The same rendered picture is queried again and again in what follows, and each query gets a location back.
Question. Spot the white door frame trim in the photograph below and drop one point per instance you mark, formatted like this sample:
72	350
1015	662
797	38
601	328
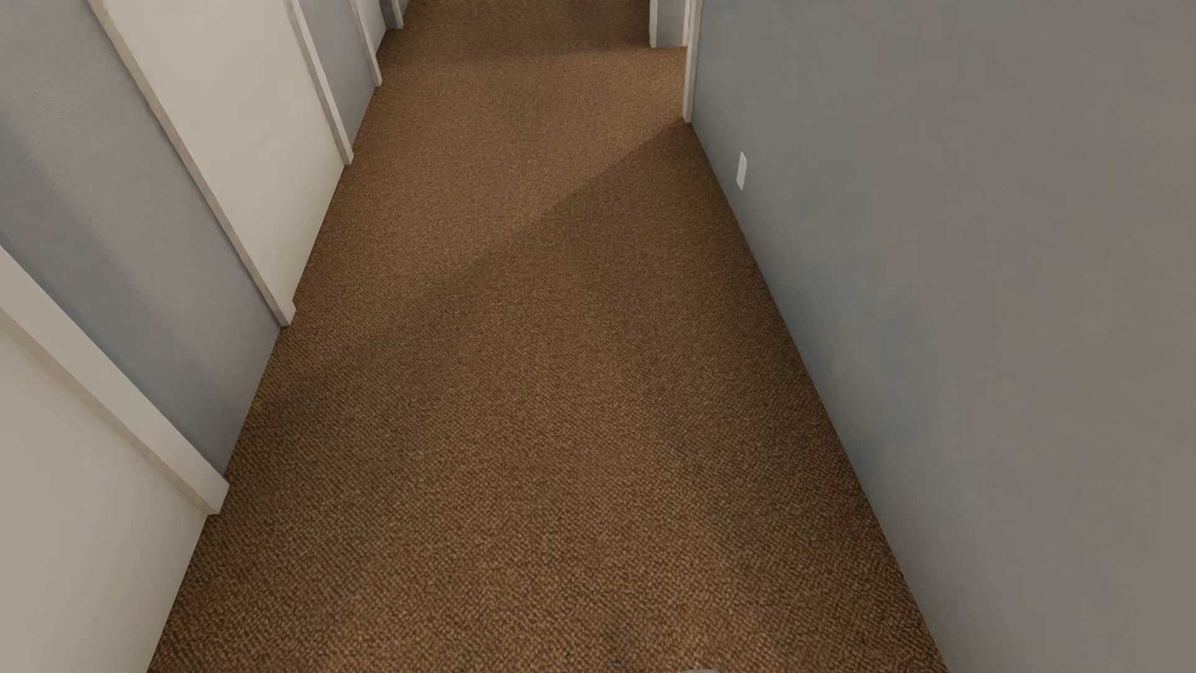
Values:
691	56
653	21

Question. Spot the white door with frame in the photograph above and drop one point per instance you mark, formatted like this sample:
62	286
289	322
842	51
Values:
65	523
369	23
248	121

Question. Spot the white wall outlet plate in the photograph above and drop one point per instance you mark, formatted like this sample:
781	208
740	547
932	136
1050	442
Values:
741	171

